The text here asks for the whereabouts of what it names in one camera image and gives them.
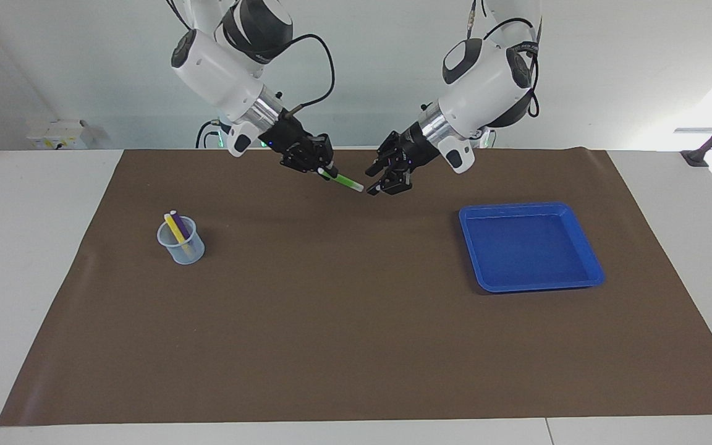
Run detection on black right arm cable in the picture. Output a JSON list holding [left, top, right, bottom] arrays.
[[282, 34, 336, 118]]

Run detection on brown table mat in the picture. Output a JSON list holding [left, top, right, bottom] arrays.
[[0, 147, 712, 427]]

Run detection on green marker pen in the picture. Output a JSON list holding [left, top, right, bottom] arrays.
[[318, 168, 364, 192]]

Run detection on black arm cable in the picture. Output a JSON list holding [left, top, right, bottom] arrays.
[[467, 0, 542, 118], [282, 34, 336, 118]]

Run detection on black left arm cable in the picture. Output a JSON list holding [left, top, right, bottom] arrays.
[[467, 0, 542, 118]]

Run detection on blue plastic tray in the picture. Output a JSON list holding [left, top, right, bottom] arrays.
[[459, 202, 605, 293]]

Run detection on translucent plastic cup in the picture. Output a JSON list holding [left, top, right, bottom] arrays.
[[157, 216, 205, 265]]

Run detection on yellow marker pen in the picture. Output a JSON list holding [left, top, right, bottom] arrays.
[[164, 213, 191, 251]]

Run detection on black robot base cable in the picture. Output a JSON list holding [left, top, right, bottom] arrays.
[[195, 121, 221, 149]]

